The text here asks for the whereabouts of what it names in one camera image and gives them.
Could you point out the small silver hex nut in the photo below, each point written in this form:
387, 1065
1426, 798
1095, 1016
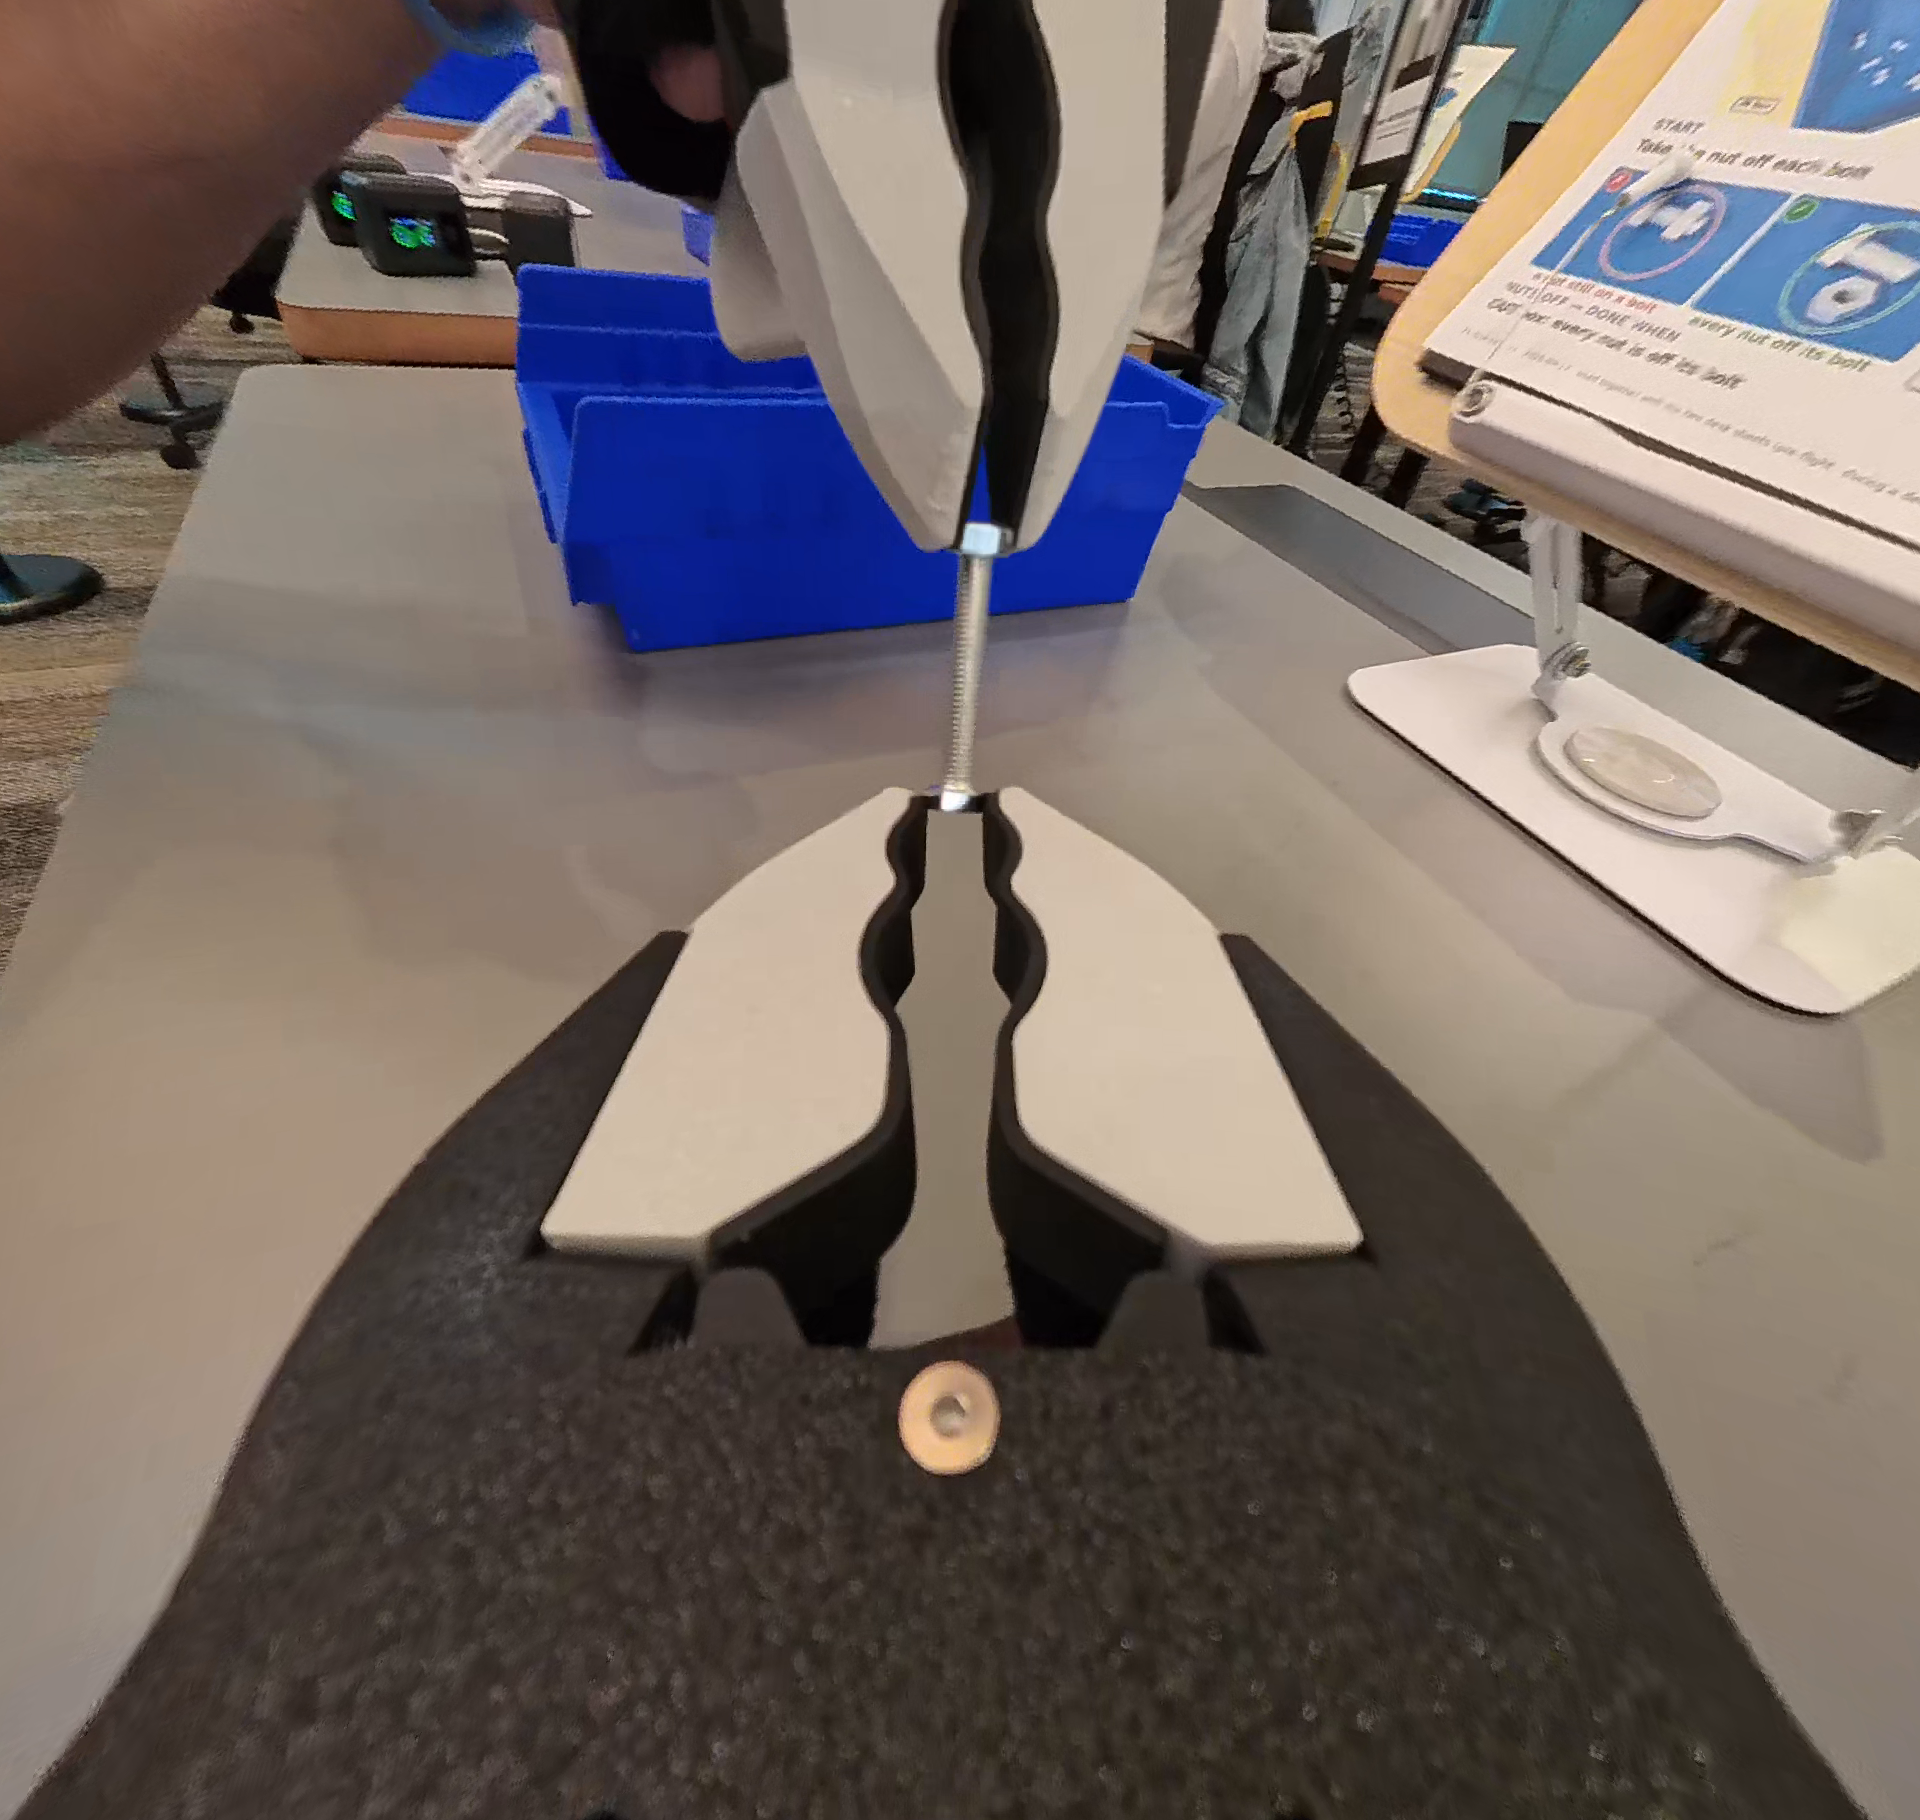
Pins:
955, 800

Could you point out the grey desk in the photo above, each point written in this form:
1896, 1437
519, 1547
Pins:
375, 800

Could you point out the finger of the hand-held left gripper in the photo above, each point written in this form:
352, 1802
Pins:
1103, 127
857, 127

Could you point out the black-and-white marker sign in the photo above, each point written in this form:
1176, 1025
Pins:
1426, 34

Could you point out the printed instruction sheet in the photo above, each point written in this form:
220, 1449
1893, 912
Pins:
1695, 275

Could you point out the denim jacket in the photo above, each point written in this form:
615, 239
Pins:
1268, 275

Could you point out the wooden stand board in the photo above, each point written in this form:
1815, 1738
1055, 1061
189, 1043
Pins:
1401, 394

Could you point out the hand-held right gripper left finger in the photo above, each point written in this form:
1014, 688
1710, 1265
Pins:
720, 1068

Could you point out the person's left hand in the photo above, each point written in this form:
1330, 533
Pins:
690, 85

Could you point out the thin long silver bolt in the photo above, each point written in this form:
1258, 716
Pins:
966, 651

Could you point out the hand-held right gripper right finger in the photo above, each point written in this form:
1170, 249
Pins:
1170, 1083

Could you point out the blue plastic bin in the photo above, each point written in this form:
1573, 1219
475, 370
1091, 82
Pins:
452, 88
720, 528

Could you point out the person's left forearm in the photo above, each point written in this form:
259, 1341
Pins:
179, 127

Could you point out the black office chair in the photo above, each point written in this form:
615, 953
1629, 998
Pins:
1303, 48

